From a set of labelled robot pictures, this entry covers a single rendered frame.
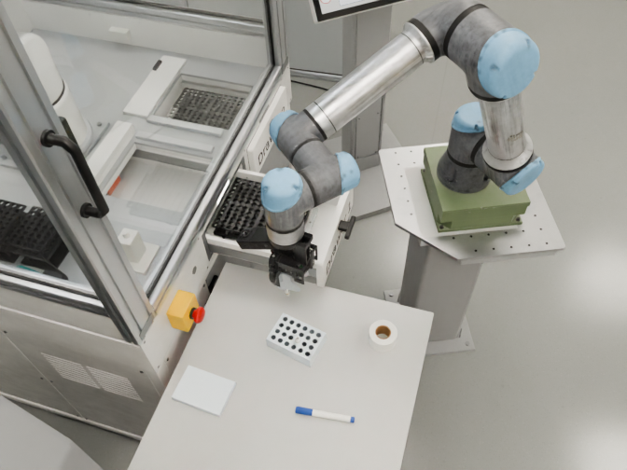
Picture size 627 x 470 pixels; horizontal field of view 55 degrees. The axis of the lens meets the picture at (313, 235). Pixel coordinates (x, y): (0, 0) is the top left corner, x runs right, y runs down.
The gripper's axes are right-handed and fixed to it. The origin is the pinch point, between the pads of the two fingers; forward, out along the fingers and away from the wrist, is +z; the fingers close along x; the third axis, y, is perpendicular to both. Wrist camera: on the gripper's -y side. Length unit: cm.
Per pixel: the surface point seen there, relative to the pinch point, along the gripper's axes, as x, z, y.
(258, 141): 43, 6, -30
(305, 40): 178, 75, -82
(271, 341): -7.0, 17.8, -1.1
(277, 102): 59, 5, -32
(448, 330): 53, 88, 36
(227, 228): 12.8, 7.6, -23.4
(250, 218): 18.2, 7.6, -19.4
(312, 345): -3.8, 18.0, 8.2
